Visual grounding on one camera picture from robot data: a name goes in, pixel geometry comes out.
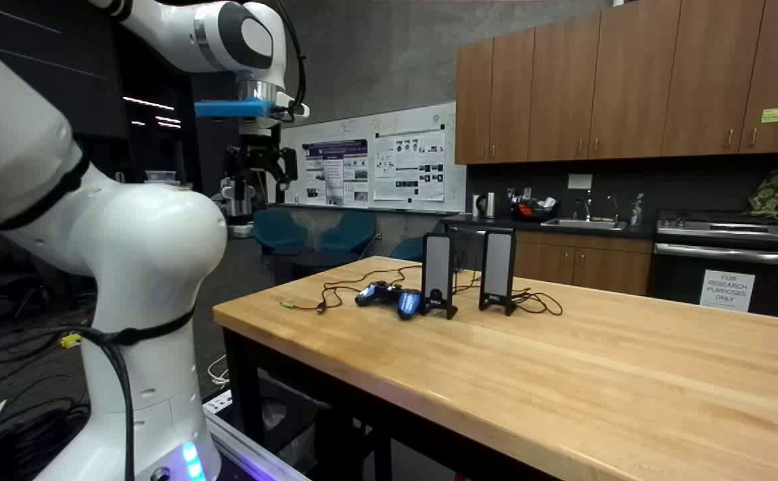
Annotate black monitor screen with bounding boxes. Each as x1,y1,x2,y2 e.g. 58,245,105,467
119,82,203,181

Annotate black and red bowl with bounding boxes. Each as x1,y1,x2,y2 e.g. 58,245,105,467
509,193,562,225

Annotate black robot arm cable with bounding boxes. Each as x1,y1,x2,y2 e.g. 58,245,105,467
77,306,200,481

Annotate white paper sign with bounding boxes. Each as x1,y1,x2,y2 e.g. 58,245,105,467
697,268,758,315

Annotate black USB cable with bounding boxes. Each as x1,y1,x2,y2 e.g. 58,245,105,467
314,266,426,315

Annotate black speaker grey front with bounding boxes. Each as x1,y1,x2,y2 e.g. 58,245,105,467
421,229,461,322
479,225,522,319

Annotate robot base platform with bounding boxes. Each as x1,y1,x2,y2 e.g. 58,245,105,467
200,390,314,481

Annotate teal chair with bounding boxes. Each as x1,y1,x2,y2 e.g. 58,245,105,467
251,207,314,257
390,232,429,263
310,212,381,263

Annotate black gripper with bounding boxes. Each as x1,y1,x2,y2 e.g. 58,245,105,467
226,132,299,225

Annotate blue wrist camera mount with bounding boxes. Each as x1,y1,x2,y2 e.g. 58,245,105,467
193,97,276,124

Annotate green plant decoration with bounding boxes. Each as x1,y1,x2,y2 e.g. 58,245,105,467
747,168,778,220

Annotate white kettle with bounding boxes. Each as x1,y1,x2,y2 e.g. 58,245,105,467
471,191,497,225

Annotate brown wooden base cabinet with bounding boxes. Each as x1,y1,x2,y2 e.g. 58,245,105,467
512,228,656,296

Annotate black speaker cable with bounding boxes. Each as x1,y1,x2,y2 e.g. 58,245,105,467
512,287,568,322

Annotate black cable green plug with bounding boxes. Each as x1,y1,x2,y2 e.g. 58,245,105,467
278,266,422,315

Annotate white poster board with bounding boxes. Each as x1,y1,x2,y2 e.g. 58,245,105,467
278,100,467,216

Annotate black table frame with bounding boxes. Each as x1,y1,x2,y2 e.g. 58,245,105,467
223,327,532,481

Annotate stainless steel stove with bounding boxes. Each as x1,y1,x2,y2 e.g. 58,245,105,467
649,212,778,322

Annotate brown wooden wall cabinets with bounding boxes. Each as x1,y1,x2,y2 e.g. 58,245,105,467
455,0,778,168

